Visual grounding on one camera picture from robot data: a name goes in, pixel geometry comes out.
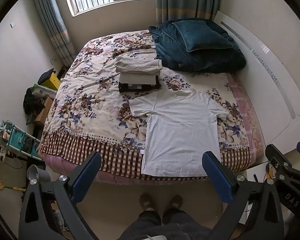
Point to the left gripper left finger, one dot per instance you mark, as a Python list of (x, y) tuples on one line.
[(83, 176)]

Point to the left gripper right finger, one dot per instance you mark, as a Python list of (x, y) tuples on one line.
[(221, 177)]

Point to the black cloth pile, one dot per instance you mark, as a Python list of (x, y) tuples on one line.
[(31, 104)]

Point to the teal rack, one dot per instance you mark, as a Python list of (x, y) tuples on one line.
[(17, 141)]

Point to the dark teal pillow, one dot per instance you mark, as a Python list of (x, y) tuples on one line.
[(198, 35)]

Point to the white headboard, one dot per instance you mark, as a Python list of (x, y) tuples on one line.
[(272, 91)]

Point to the dark teal blanket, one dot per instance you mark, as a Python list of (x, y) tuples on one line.
[(173, 55)]

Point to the beige folded garment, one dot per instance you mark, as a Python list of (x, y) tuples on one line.
[(138, 62)]

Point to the cardboard box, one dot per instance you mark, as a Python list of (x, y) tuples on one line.
[(40, 119)]

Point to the grey cylinder cup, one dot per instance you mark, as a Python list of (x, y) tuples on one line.
[(34, 172)]

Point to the floral bed cover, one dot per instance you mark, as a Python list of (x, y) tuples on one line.
[(90, 114)]

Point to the black hat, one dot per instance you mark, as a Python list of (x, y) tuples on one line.
[(45, 76)]

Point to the left grey curtain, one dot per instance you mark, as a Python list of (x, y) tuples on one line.
[(58, 34)]

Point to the person's legs and slippers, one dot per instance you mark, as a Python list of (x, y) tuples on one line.
[(173, 224)]

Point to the white t-shirt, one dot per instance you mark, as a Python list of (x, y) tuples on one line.
[(181, 126)]

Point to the cream folded garment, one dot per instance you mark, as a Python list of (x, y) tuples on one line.
[(137, 79)]

